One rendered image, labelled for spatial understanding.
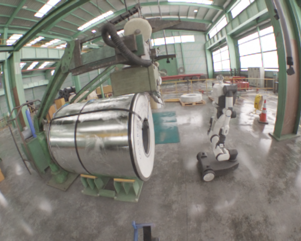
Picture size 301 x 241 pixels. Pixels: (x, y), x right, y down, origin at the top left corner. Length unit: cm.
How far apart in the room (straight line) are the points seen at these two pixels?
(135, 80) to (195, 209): 162
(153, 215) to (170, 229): 30
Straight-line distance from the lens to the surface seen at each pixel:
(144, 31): 54
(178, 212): 179
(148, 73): 56
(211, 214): 180
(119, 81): 60
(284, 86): 357
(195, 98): 660
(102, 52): 112
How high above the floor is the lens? 153
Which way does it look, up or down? 18 degrees down
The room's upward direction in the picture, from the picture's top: 8 degrees counter-clockwise
